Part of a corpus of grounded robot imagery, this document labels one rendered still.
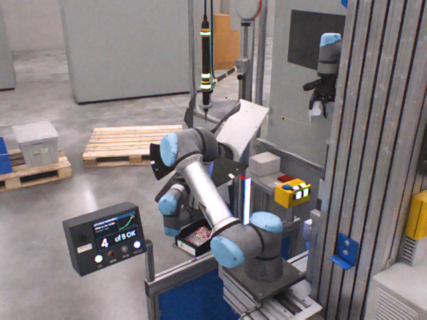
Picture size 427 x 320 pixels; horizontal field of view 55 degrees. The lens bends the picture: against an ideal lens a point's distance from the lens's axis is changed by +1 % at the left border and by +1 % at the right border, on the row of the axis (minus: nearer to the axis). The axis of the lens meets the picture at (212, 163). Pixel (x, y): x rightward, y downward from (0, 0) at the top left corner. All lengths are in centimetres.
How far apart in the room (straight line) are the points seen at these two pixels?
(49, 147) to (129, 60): 321
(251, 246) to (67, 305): 195
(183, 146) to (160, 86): 636
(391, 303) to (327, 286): 30
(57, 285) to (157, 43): 526
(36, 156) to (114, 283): 210
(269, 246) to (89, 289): 197
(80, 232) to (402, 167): 105
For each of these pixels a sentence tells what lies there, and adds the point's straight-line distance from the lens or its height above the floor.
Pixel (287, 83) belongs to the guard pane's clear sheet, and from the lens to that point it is 264.
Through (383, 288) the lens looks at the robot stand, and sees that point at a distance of 134.
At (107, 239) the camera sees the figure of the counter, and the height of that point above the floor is 117.
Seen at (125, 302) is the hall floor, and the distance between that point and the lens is 304.
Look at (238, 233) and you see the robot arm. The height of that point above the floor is 126.
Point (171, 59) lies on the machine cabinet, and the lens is 777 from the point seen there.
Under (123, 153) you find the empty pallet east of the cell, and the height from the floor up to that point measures 15.
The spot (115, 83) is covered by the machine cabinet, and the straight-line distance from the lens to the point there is 761.
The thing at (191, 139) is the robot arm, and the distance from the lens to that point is 150.
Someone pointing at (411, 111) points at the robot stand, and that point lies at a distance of 116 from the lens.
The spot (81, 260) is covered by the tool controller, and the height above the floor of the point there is 113.
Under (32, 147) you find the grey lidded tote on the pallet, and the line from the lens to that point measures 478.
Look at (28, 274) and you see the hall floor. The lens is 349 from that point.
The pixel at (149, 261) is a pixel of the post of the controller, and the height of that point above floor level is 97.
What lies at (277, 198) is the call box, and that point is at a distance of 213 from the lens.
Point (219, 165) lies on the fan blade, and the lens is 205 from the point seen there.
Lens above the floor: 204
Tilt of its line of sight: 24 degrees down
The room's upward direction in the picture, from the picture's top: straight up
